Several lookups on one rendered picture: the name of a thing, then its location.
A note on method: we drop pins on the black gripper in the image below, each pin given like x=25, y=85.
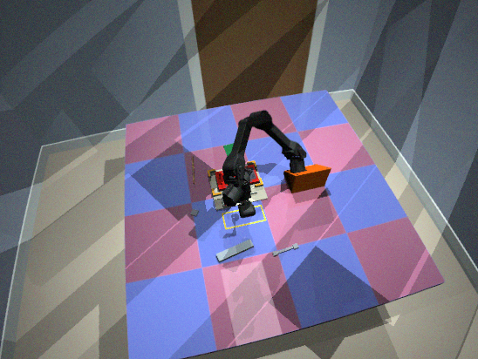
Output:
x=246, y=209

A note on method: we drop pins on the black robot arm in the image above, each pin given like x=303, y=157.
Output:
x=234, y=164

